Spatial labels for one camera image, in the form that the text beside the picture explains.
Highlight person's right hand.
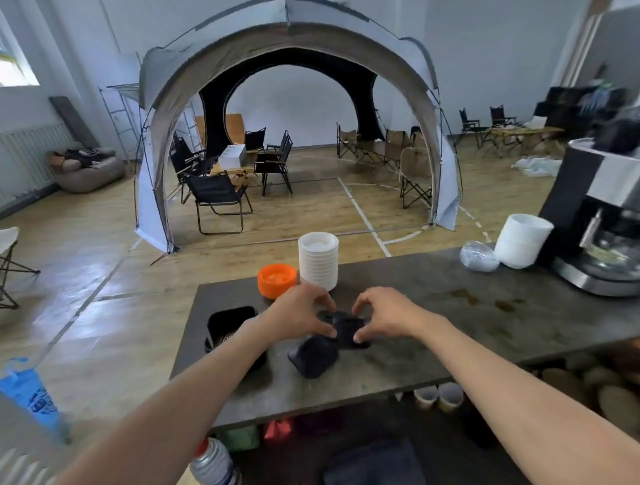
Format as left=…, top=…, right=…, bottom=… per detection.
left=351, top=286, right=432, bottom=345

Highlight person's left hand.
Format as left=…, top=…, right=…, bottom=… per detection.
left=257, top=284, right=338, bottom=346

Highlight small black plastic cup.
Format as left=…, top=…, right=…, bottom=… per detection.
left=317, top=310, right=374, bottom=350

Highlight person's left forearm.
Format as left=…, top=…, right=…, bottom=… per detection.
left=54, top=320, right=281, bottom=485

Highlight person's right forearm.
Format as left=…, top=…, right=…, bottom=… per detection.
left=415, top=320, right=640, bottom=485

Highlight tipped black plastic container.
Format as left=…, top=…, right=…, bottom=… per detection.
left=287, top=334, right=340, bottom=379

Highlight tall stack of white bowls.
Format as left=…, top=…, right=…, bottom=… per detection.
left=298, top=232, right=340, bottom=292

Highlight orange round lid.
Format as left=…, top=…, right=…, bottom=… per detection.
left=257, top=263, right=299, bottom=300

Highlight paper cup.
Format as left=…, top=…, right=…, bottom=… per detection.
left=437, top=382, right=465, bottom=415
left=413, top=385, right=440, bottom=412

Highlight black rectangular bin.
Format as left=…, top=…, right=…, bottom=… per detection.
left=204, top=306, right=269, bottom=373

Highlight red packet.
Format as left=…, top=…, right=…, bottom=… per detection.
left=263, top=418, right=297, bottom=446

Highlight dark cloth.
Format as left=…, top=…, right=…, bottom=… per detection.
left=322, top=439, right=427, bottom=485

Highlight green packet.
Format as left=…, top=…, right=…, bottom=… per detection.
left=219, top=425, right=261, bottom=453

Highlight clear plastic lids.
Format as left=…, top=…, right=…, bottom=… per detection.
left=459, top=240, right=500, bottom=273

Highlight black folding camp chair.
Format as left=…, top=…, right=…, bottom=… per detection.
left=184, top=171, right=254, bottom=236
left=253, top=130, right=294, bottom=197
left=168, top=132, right=218, bottom=205
left=454, top=107, right=490, bottom=149
left=489, top=104, right=518, bottom=129

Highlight beige folding camp chair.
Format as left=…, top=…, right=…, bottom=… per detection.
left=398, top=147, right=434, bottom=210
left=335, top=123, right=360, bottom=160

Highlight silver spray can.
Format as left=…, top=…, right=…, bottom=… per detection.
left=189, top=437, right=240, bottom=485

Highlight wide stack of white bowls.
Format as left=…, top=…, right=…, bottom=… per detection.
left=494, top=214, right=555, bottom=270

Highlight low wooden camp table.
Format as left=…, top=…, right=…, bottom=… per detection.
left=209, top=164, right=257, bottom=190

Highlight white box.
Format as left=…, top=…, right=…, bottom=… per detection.
left=217, top=144, right=247, bottom=171

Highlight white plastic bags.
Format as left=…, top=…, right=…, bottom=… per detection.
left=510, top=155, right=564, bottom=179

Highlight pile of brown stones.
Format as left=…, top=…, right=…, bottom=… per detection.
left=539, top=345, right=640, bottom=442

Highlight long wooden camp table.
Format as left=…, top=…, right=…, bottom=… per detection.
left=486, top=125, right=567, bottom=158

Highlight black silver coffee machine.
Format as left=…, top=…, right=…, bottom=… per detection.
left=537, top=120, right=640, bottom=298

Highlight grey bean bag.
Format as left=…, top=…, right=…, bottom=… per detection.
left=47, top=147, right=127, bottom=195

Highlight grey dome tent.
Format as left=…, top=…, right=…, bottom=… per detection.
left=134, top=0, right=462, bottom=255

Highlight metal rack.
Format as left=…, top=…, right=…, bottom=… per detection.
left=98, top=83, right=146, bottom=162

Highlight blue plastic bag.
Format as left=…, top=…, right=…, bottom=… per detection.
left=0, top=357, right=69, bottom=441

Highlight dark leaning board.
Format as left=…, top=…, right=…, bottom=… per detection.
left=48, top=95, right=101, bottom=151

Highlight white folding chair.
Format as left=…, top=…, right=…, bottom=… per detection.
left=0, top=227, right=41, bottom=311

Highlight window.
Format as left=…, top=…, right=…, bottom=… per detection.
left=0, top=20, right=40, bottom=88

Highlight white wall radiator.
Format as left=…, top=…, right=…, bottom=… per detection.
left=0, top=122, right=77, bottom=212

